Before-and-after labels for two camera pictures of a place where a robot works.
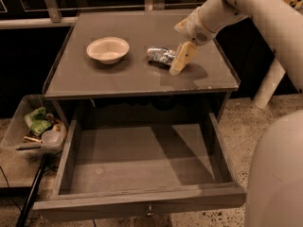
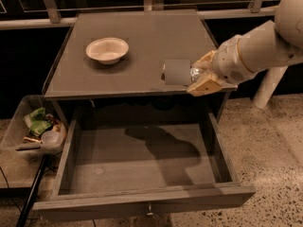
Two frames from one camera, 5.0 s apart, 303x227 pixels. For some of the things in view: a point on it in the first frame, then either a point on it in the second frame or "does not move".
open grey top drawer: (142, 166) does not move
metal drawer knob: (150, 214) does not move
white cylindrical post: (273, 78) does not move
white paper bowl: (108, 50) does not move
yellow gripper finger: (185, 52) to (206, 83)
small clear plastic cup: (49, 137) does not move
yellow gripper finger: (182, 26) to (205, 61)
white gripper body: (196, 29) to (227, 61)
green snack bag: (39, 123) does not move
